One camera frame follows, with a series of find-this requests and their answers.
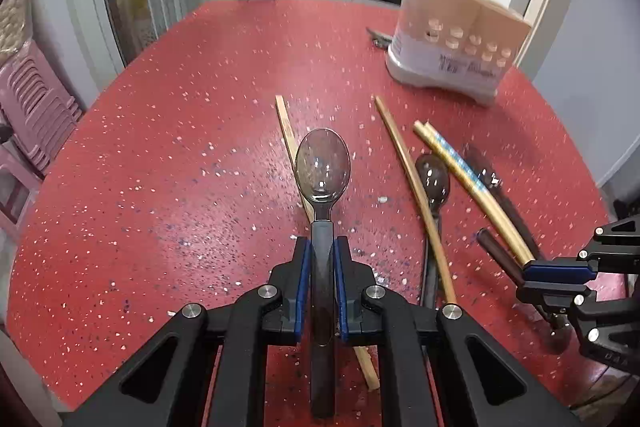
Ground stack of pink plastic stools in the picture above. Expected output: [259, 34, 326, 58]
[0, 41, 85, 228]

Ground plain bamboo chopstick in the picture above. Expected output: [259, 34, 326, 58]
[374, 95, 458, 306]
[275, 95, 381, 392]

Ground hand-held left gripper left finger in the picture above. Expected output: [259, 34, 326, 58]
[60, 237, 313, 427]

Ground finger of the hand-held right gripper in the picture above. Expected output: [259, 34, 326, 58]
[515, 282, 640, 348]
[522, 216, 640, 284]

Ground small dark utensil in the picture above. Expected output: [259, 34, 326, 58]
[367, 27, 395, 50]

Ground beige perforated utensil holder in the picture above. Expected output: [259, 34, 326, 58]
[385, 0, 534, 108]

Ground dark translucent plastic spoon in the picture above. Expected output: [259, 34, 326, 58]
[414, 153, 452, 308]
[461, 143, 546, 260]
[476, 228, 573, 355]
[295, 128, 351, 419]

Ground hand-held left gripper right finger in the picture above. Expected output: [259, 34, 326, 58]
[332, 237, 583, 427]

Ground clear plastic bag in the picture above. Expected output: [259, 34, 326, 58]
[0, 0, 34, 58]

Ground yellow patterned chopsticks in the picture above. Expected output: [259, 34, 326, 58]
[413, 122, 527, 266]

